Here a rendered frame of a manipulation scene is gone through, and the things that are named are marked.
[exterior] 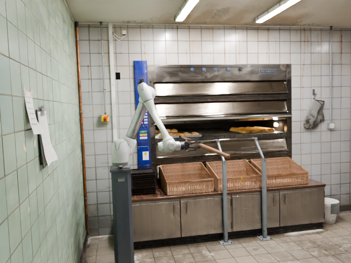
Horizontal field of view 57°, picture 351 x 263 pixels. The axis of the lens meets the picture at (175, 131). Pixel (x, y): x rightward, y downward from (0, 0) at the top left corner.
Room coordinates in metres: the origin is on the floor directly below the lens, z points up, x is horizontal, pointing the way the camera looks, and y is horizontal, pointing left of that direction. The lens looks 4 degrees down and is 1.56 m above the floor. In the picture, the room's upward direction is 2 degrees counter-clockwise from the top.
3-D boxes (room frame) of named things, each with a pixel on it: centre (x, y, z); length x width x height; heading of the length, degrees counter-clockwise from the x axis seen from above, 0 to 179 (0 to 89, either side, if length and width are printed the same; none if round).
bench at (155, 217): (3.93, -0.57, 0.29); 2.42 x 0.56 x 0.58; 101
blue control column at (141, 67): (4.95, 0.57, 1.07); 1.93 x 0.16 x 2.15; 11
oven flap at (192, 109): (4.23, -0.63, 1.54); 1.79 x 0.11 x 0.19; 101
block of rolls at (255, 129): (4.77, -1.12, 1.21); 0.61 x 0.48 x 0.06; 11
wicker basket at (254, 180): (3.97, -0.70, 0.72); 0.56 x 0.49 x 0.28; 102
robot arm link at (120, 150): (3.12, 0.54, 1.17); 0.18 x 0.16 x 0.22; 172
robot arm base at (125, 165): (3.09, 0.54, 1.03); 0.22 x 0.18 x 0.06; 11
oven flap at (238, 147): (4.23, -0.63, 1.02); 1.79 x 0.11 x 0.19; 101
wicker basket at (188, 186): (3.86, -0.10, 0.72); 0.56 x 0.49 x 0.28; 102
